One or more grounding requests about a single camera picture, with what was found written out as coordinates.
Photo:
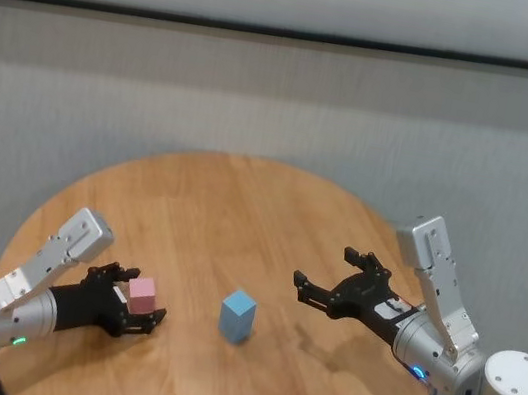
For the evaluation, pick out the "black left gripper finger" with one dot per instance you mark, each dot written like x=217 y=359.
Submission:
x=147 y=322
x=117 y=272

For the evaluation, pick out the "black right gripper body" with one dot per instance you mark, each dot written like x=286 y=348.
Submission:
x=364 y=298

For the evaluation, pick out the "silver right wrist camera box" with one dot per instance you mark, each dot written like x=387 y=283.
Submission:
x=426 y=240

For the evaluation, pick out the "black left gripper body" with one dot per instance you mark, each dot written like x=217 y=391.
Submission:
x=89 y=305

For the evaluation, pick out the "blue cube block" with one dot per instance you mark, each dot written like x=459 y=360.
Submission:
x=238 y=305
x=234 y=332

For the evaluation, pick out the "black wall baseboard strip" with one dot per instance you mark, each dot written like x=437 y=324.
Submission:
x=291 y=35

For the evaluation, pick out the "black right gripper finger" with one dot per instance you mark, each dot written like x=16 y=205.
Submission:
x=367 y=264
x=315 y=297

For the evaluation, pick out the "pink cube block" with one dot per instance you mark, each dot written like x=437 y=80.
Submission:
x=142 y=295

